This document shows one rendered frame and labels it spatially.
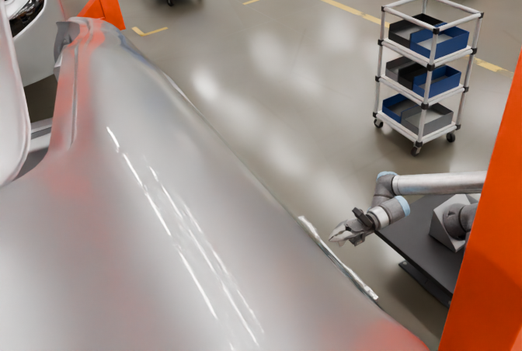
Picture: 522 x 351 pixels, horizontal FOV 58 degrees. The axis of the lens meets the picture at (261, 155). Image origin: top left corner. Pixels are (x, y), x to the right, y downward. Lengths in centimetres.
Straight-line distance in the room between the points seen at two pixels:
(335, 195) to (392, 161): 56
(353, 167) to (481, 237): 248
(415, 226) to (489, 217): 169
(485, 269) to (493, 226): 12
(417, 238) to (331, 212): 72
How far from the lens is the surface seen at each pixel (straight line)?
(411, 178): 207
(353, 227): 190
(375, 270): 284
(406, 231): 266
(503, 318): 115
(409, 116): 370
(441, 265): 254
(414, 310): 272
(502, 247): 103
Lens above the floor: 223
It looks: 38 degrees down
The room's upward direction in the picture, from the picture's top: 6 degrees counter-clockwise
